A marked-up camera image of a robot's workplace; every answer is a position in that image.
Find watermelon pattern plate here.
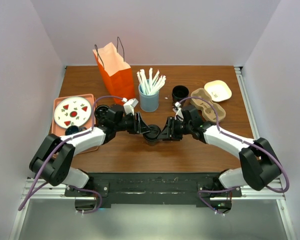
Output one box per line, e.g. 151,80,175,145
53,96,92,129

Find pink tray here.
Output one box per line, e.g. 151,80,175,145
51,93,100,154

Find aluminium frame rail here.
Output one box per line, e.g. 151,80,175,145
233,65,297,240

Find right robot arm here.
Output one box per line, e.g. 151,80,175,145
157,105,282,197

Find purple cable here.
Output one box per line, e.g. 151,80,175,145
177,96,290,216
17,95,127,215

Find orange paper bag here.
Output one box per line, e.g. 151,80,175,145
92,37,136,100

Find single black cup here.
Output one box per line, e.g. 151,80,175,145
146,140,159,146

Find cream square plate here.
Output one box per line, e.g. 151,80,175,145
204,80,232,103

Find stack of black lids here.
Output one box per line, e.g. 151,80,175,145
94,104,109,123

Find black cup lid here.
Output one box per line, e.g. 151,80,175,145
143,124,161,142

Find cardboard cup carrier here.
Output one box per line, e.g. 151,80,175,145
190,88,226,123

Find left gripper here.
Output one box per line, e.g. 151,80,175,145
115,113,150,136

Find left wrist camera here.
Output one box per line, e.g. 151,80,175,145
121,98,139,115

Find blue straw holder cup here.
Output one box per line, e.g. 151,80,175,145
138,84,160,113

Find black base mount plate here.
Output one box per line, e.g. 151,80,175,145
64,171,242,209

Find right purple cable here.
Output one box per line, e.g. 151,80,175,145
177,96,290,216

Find white wrapped straws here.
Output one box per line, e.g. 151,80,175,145
136,67,167,96

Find stack of black cups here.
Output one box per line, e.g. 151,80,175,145
171,85,189,103

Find dark blue mug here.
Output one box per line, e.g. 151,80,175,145
65,125,87,136

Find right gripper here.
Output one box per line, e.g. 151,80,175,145
157,116,193,141

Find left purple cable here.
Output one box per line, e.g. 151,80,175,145
17,95,127,215

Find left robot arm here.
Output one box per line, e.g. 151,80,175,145
29,104,151,196

